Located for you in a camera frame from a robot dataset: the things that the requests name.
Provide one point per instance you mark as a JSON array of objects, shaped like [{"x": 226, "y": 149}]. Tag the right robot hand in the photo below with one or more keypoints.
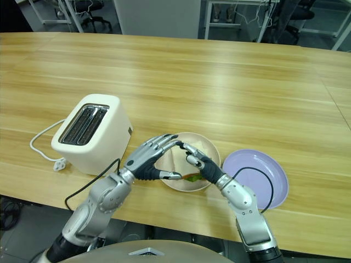
[{"x": 208, "y": 167}]

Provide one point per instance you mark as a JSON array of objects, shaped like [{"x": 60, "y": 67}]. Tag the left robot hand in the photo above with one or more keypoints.
[{"x": 142, "y": 160}]

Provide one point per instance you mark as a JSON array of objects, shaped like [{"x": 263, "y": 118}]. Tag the bread slice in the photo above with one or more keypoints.
[{"x": 179, "y": 164}]

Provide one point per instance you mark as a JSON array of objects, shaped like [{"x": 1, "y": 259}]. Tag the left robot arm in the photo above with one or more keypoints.
[{"x": 96, "y": 208}]

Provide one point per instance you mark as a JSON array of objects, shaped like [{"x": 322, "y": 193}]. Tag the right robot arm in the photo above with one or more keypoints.
[{"x": 246, "y": 208}]

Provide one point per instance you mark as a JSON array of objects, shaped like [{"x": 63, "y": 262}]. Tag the beige plate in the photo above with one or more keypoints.
[{"x": 211, "y": 153}]

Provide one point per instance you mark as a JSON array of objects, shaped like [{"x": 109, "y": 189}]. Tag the green lettuce leaf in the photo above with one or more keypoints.
[{"x": 194, "y": 178}]

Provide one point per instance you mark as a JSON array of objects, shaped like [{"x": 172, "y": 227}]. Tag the purple plate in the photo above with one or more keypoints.
[{"x": 255, "y": 172}]

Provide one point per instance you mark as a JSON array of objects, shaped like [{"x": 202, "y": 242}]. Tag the cream toaster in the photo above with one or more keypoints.
[{"x": 90, "y": 137}]

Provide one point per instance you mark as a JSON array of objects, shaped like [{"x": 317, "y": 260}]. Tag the robot body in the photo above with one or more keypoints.
[{"x": 145, "y": 252}]

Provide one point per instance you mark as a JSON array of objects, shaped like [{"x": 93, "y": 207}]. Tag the person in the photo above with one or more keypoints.
[{"x": 222, "y": 11}]

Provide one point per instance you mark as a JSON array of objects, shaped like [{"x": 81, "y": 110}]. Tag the black office chair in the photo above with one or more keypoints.
[
  {"x": 90, "y": 12},
  {"x": 296, "y": 19}
]

